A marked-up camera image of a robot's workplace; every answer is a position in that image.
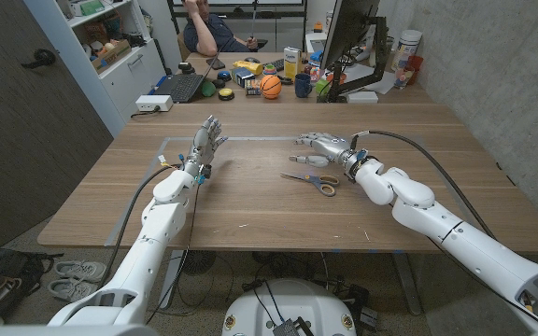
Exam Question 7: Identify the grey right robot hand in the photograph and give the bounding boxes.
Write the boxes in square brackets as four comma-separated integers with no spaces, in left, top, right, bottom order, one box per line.
[289,131,369,176]

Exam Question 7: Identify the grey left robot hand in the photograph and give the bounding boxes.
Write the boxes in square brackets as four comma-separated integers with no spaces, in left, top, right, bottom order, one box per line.
[182,115,229,179]

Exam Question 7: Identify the flat white box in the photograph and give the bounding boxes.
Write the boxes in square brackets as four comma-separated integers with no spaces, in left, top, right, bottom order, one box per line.
[346,91,380,105]

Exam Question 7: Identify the black laptop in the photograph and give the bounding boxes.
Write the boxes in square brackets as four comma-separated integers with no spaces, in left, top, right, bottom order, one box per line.
[154,49,223,105]

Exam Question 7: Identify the white power box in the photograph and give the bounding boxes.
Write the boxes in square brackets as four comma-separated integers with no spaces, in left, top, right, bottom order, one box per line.
[134,94,175,113]

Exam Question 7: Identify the dark blue mug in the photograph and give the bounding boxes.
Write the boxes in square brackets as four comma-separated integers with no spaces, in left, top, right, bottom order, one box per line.
[293,73,315,99]

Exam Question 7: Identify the dark blue box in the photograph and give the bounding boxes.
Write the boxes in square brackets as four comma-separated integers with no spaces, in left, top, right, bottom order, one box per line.
[231,66,256,88]

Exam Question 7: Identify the small orange basketball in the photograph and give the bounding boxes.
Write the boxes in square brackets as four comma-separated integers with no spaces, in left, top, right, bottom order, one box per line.
[259,74,283,100]

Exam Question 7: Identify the yellow bottle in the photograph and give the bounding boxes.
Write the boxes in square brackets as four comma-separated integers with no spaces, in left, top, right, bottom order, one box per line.
[232,60,264,77]

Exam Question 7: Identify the white shelf cabinet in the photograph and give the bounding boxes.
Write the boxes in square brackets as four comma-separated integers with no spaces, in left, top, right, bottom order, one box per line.
[23,0,167,139]

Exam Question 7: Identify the yellow white carton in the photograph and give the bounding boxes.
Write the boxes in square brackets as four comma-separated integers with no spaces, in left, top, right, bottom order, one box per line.
[283,46,303,80]

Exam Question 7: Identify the tan chair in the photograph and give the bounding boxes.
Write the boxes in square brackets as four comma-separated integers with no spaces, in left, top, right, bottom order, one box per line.
[177,31,193,62]

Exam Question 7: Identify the black keyboard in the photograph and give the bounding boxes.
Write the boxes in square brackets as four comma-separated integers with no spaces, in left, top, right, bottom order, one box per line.
[263,57,287,74]

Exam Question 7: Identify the black monitor stand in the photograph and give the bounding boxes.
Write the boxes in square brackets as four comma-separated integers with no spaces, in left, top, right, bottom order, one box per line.
[316,16,390,104]

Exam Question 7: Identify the man in dark polo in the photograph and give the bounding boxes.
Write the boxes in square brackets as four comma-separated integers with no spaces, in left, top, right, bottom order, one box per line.
[182,0,260,58]

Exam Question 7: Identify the red cup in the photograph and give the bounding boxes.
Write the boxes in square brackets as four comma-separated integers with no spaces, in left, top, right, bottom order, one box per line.
[403,54,425,86]

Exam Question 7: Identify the black computer monitor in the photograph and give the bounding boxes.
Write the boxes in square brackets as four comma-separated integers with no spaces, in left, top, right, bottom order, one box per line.
[319,0,382,71]

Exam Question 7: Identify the black floor fan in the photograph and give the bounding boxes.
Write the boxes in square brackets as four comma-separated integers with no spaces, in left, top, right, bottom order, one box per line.
[180,250,218,276]

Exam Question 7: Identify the white wipes canister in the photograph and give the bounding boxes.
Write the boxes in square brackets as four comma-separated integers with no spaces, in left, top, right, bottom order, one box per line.
[390,29,424,74]

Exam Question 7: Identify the cardboard box with toys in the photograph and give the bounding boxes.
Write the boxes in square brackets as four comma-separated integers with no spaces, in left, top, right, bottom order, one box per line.
[90,39,133,75]

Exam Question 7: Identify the grey table leg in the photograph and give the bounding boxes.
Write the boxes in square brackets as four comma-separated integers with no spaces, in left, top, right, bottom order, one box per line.
[158,250,185,310]
[392,252,423,316]

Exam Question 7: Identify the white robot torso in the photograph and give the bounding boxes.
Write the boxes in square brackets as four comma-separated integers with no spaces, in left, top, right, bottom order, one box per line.
[221,278,358,336]

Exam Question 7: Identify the green box on shelf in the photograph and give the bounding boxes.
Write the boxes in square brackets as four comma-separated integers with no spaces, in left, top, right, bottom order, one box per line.
[70,0,106,18]

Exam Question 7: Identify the white grey sneaker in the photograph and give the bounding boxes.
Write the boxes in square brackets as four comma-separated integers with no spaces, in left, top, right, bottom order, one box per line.
[53,259,107,284]
[47,278,98,303]

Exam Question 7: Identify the black backpack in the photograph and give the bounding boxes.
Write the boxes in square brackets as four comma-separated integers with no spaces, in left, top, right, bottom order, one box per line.
[0,232,64,323]

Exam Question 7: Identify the orange grey handled scissors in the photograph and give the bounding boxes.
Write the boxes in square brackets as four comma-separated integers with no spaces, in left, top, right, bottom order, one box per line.
[280,172,341,198]

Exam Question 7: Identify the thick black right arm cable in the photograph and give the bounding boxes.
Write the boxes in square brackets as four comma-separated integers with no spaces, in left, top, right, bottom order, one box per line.
[350,130,497,241]

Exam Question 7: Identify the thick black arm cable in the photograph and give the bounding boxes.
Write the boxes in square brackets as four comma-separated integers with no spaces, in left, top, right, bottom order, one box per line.
[98,162,181,288]
[350,130,497,241]

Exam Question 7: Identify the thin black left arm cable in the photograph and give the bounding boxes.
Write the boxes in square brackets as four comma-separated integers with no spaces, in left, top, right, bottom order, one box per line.
[145,183,201,326]

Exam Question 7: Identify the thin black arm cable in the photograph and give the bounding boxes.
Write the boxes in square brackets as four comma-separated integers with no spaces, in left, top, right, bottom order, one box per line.
[145,183,201,326]
[427,237,538,328]

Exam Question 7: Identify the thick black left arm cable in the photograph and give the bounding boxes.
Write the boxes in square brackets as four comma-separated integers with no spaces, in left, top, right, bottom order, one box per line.
[98,162,181,288]

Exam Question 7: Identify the black door handle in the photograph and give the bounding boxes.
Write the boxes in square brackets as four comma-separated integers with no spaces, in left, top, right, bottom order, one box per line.
[21,49,58,70]

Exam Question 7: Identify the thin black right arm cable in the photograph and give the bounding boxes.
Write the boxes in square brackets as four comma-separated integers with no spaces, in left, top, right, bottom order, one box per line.
[427,237,538,328]

